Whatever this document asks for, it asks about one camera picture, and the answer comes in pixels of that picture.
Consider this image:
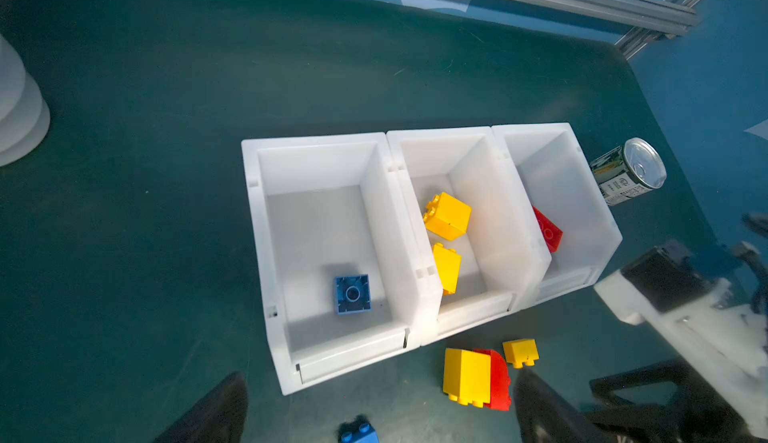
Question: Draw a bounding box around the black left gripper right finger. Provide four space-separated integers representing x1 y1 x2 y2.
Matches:
514 368 611 442

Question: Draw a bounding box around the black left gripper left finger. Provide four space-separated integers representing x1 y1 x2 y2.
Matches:
154 372 249 443

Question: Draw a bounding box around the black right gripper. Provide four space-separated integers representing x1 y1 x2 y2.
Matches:
590 247 729 442

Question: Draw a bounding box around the yellow large lego brick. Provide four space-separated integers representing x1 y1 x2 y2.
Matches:
443 348 491 408

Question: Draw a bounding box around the red lego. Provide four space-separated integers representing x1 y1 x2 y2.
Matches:
474 348 512 411
533 206 563 254

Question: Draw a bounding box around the blue small lego brick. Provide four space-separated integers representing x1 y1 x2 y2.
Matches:
334 274 372 315

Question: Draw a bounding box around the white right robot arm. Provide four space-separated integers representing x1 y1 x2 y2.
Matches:
589 241 767 442

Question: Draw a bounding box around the red lego beside yellow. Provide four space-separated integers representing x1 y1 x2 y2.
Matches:
474 348 512 411

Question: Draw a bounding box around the small yellow lego brick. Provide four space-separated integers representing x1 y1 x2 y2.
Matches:
502 339 539 369

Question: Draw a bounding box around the white right sorting bin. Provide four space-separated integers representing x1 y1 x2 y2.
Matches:
492 123 622 309

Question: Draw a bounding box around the white sorting bin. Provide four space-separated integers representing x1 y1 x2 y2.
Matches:
241 133 431 395
492 123 622 309
386 127 552 345

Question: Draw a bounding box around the blue lego brick left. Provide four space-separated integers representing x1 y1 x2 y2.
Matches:
338 421 379 443

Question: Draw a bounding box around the white middle sorting bin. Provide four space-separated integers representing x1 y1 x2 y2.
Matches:
386 127 552 345

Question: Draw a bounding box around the white left sorting bin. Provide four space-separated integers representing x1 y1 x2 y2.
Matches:
241 133 431 395

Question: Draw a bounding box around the white flower pot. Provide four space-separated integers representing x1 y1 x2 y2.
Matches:
1 37 51 166

